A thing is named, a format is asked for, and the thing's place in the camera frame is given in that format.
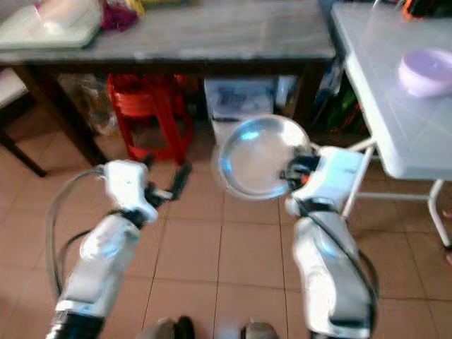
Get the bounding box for round steel plate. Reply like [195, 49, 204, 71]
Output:
[215, 114, 314, 201]

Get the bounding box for red plastic stool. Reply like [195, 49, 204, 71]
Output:
[107, 73, 195, 165]

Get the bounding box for white plastic bin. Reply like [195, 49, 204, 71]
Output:
[203, 78, 276, 145]

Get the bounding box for green bottles under table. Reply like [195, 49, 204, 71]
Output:
[314, 88, 368, 135]

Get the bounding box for clear plastic bag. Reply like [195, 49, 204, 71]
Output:
[58, 74, 114, 136]

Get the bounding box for crumpled white paper liner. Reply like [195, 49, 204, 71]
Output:
[205, 78, 276, 119]

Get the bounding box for dark wooden table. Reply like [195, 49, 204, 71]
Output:
[0, 0, 336, 170]

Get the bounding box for white folding table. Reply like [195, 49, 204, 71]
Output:
[331, 0, 452, 248]

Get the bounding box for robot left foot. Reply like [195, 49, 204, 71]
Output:
[140, 316, 195, 339]

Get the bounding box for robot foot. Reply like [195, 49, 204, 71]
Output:
[140, 316, 195, 339]
[244, 321, 280, 339]

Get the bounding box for dark chair with pale seat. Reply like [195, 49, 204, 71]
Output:
[0, 67, 47, 177]

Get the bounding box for magenta cloth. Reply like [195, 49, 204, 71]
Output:
[101, 2, 138, 32]

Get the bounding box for purple plastic bowl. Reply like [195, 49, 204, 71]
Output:
[398, 48, 452, 98]

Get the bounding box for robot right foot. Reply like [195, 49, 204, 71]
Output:
[244, 321, 280, 339]

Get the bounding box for pale green tray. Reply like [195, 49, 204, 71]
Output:
[0, 6, 103, 50]

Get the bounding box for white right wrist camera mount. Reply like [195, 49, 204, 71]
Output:
[305, 146, 369, 213]

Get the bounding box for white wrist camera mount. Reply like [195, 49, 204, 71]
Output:
[104, 160, 157, 225]
[305, 146, 369, 213]

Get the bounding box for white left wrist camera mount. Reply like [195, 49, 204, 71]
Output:
[104, 160, 157, 225]

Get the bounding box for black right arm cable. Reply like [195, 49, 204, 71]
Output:
[307, 205, 380, 311]

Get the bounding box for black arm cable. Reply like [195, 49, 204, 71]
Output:
[44, 167, 107, 301]
[307, 205, 380, 311]

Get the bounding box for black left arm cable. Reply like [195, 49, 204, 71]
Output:
[44, 167, 107, 301]

